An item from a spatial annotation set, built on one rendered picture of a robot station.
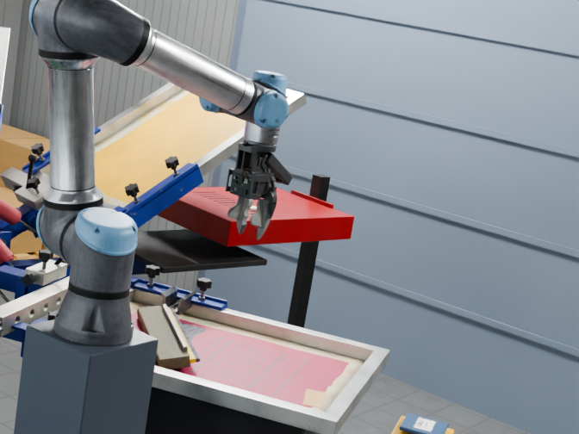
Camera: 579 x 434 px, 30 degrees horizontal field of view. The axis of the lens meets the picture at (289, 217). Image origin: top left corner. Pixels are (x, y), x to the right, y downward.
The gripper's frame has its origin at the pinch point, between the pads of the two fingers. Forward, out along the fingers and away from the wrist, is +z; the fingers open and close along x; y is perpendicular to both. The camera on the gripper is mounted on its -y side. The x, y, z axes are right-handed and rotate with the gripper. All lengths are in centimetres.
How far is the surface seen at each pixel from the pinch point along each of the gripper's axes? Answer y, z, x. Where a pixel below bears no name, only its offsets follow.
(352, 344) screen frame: -55, 37, -1
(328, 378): -35, 41, 5
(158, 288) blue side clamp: -37, 36, -57
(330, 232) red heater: -139, 31, -68
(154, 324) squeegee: -16, 37, -39
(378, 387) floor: -271, 136, -108
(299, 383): -25.4, 40.8, 3.0
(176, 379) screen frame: 6.5, 37.7, -9.9
